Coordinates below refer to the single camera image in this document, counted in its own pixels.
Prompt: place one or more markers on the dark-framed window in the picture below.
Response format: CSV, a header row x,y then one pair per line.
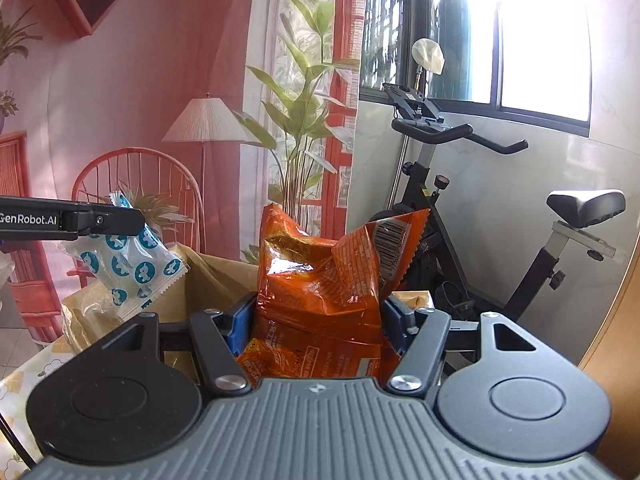
x,y
540,35

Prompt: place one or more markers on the orange snack bag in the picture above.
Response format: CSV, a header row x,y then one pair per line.
x,y
310,300

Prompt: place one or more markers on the wooden panel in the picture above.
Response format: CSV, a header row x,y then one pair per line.
x,y
617,360

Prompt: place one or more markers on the brown cardboard box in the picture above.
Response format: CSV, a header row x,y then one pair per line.
x,y
210,280

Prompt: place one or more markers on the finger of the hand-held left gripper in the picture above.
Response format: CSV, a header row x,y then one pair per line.
x,y
110,220

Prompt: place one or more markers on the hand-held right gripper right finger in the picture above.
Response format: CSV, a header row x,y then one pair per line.
x,y
400,325

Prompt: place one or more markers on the black exercise bike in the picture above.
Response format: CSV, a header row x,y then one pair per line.
x,y
425,170

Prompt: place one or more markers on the white blue-dotted snack packet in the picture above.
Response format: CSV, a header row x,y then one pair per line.
x,y
130,260

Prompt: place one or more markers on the room scene wall poster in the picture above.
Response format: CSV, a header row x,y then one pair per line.
x,y
150,85

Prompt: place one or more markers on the plastic-covered pole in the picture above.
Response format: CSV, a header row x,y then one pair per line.
x,y
429,55

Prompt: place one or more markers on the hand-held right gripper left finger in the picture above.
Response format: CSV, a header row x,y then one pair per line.
x,y
239,327

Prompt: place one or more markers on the thin black rod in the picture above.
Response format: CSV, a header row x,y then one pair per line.
x,y
12,440

